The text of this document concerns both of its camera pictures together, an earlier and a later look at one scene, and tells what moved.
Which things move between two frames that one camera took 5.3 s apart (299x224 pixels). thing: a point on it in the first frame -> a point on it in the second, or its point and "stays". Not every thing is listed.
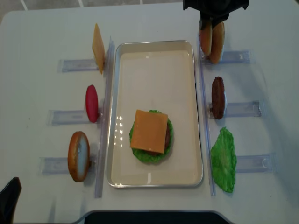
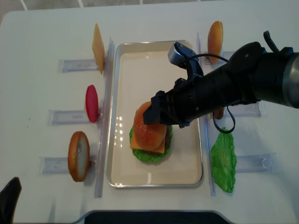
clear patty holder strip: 239,109 stays
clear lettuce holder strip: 266,163 stays
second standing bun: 217,43 stays
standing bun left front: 79,156 stays
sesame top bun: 206,38 -> 148,136
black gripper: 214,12 -> 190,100
